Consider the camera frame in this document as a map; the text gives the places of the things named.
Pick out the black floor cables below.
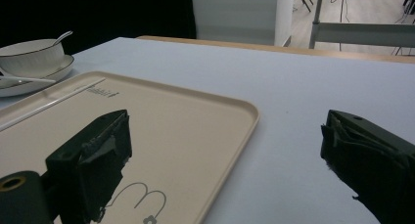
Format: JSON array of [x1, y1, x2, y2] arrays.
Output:
[[293, 0, 415, 56]]

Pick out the beige tray with rabbit print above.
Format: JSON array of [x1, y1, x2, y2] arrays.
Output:
[[0, 70, 261, 224]]

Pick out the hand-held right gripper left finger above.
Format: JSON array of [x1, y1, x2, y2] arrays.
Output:
[[44, 109, 133, 224]]

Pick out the white bowl with dark rim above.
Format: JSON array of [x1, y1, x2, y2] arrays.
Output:
[[0, 38, 66, 79]]

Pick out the white metal desk frame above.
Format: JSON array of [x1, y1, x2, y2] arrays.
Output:
[[307, 0, 415, 50]]

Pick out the white plate with dark rim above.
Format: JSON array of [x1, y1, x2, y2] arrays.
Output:
[[0, 54, 75, 98]]

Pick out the white chopstick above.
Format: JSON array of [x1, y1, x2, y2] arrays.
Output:
[[0, 74, 57, 85], [0, 77, 107, 133]]

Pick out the white ceramic spoon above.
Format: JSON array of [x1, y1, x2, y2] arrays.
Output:
[[52, 30, 74, 46]]

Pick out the grey panel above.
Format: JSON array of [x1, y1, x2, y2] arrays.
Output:
[[190, 0, 297, 47]]

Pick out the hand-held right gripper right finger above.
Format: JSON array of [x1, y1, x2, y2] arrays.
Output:
[[320, 109, 415, 224]]

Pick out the black curtain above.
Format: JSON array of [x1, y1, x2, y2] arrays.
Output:
[[0, 0, 198, 56]]

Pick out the wooden table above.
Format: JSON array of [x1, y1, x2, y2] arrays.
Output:
[[136, 34, 415, 66]]

